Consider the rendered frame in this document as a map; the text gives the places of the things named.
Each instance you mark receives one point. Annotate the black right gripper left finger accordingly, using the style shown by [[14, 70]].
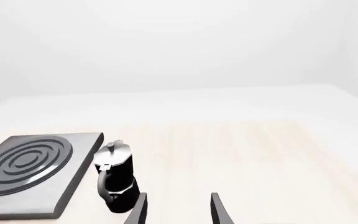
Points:
[[138, 213]]

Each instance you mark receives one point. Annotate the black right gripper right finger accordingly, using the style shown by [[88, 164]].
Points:
[[220, 212]]

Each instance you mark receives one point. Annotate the black moka pot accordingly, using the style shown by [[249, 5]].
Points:
[[118, 177]]

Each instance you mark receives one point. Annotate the flat black stove plate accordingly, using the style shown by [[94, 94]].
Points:
[[26, 170]]

